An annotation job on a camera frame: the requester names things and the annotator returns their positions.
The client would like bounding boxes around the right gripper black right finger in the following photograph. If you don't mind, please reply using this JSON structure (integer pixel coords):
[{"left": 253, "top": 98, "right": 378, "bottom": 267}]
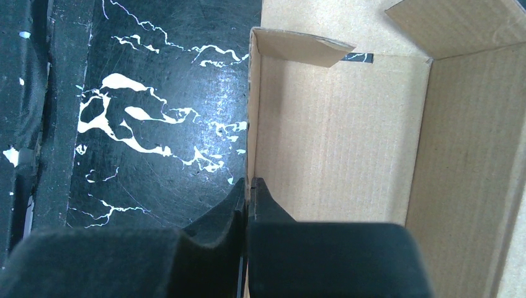
[{"left": 247, "top": 178, "right": 434, "bottom": 297}]

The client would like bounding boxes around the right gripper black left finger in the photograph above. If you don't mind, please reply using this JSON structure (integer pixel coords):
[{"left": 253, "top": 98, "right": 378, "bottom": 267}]
[{"left": 1, "top": 179, "right": 245, "bottom": 297}]

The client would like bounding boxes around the brown cardboard box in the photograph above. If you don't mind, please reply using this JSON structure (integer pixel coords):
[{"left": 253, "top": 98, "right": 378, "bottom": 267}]
[{"left": 247, "top": 1, "right": 525, "bottom": 297}]

